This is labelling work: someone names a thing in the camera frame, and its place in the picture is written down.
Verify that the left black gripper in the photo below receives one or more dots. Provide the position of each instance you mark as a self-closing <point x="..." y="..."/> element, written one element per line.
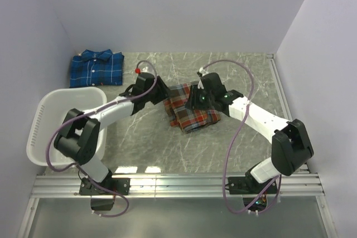
<point x="163" y="90"/>

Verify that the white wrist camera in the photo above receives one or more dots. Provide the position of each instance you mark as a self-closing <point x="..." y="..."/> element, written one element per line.
<point x="203" y="83"/>
<point x="139" y="70"/>

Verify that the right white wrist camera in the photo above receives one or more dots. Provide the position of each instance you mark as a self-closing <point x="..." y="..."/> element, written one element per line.
<point x="203" y="83"/>

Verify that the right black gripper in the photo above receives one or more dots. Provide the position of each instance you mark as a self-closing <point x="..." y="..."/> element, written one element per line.
<point x="193" y="102"/>

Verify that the red brown plaid shirt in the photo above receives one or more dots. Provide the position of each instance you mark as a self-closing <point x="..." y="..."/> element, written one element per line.
<point x="187" y="120"/>

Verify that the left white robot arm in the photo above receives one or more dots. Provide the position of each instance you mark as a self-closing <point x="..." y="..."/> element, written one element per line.
<point x="78" y="136"/>

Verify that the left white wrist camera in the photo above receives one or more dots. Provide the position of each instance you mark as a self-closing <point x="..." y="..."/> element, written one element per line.
<point x="139" y="70"/>

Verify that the white plastic laundry basket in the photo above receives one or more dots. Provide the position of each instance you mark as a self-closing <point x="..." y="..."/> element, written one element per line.
<point x="51" y="112"/>

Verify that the aluminium mounting rail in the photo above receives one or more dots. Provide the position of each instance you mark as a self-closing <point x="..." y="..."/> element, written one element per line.
<point x="149" y="185"/>

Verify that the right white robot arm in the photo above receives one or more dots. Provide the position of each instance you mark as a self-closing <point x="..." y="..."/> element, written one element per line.
<point x="268" y="125"/>

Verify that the aluminium side rail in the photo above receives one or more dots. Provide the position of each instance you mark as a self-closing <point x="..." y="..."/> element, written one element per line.
<point x="290" y="104"/>

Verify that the folded blue plaid shirt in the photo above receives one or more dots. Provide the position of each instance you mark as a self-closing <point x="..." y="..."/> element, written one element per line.
<point x="93" y="68"/>

